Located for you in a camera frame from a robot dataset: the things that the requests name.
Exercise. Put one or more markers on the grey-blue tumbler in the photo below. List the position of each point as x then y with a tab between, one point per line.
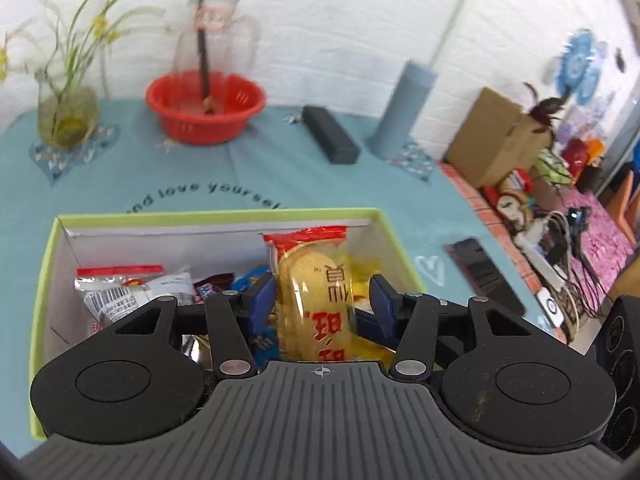
405	105

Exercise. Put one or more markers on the white round charger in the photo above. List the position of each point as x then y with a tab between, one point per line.
552	307

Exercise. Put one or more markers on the glass pitcher with straw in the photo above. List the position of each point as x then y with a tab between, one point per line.
215	45

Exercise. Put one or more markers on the large blue paper fan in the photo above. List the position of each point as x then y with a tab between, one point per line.
575	62

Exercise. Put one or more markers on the small dark red packet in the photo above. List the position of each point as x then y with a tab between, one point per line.
215	287

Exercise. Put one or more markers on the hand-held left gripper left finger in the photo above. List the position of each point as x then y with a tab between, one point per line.
262	305

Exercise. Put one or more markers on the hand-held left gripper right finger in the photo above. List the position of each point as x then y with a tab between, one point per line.
382	305

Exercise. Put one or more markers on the yellow rice cracker packet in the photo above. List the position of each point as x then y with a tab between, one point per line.
315	290

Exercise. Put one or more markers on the blue cookie packet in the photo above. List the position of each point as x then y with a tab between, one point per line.
250	280

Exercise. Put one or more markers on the purple patterned cloth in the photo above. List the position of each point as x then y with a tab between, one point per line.
600	245

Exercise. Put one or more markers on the green cardboard box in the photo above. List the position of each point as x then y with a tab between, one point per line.
150	245

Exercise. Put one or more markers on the red plastic basket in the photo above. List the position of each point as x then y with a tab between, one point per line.
205	120

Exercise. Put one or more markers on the black rectangular case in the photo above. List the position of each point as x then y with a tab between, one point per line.
332	135

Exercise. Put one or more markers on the white power strip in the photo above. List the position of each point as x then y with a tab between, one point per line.
542	265

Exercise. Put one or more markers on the black remote control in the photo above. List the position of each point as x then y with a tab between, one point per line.
485	275

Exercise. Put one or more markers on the small blue paper fan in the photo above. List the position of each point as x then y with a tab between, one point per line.
591	85

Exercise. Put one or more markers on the black device with screen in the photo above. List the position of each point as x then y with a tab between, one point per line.
577	222

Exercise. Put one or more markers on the brown cardboard box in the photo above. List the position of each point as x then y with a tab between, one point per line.
495	140

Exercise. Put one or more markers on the white packet with red top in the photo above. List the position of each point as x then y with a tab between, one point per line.
125	295

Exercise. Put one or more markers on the bearded figure doll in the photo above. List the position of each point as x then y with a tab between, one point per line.
512	205

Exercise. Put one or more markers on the purple leaf plant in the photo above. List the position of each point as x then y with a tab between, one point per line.
547	110

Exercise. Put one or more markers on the teal printed tablecloth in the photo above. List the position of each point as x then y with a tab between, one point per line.
280	160

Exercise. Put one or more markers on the glass vase with yellow flowers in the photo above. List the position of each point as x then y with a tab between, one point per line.
67	110

